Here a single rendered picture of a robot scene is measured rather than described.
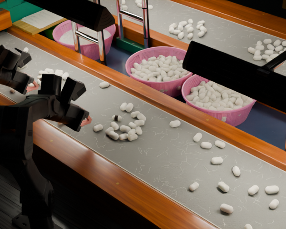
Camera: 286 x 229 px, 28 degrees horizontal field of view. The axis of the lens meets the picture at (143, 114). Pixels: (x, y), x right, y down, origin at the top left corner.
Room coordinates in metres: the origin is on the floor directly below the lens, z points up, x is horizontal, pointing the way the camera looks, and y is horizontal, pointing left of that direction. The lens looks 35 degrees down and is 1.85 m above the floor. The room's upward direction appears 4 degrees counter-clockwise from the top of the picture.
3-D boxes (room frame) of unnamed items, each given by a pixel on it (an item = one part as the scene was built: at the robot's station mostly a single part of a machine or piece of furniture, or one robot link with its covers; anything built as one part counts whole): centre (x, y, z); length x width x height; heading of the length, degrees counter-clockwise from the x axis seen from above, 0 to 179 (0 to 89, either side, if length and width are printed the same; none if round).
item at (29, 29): (2.33, 0.37, 0.77); 0.33 x 0.15 x 0.01; 133
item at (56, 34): (2.17, 0.22, 0.72); 0.27 x 0.27 x 0.10
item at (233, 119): (1.65, -0.27, 0.72); 0.27 x 0.27 x 0.10
